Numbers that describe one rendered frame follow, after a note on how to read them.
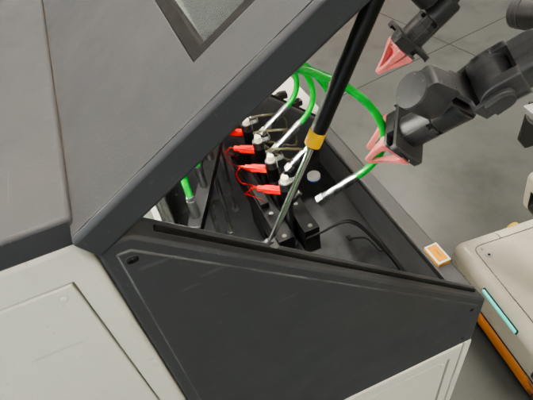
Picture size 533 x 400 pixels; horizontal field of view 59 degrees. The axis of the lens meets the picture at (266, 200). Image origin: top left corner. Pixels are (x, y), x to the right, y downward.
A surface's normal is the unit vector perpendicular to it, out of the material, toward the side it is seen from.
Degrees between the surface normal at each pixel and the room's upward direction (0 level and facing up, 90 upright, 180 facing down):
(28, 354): 90
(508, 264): 0
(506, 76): 39
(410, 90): 52
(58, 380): 90
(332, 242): 0
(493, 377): 0
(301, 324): 90
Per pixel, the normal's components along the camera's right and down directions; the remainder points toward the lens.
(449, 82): 0.48, -0.48
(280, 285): 0.37, 0.62
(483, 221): -0.13, -0.69
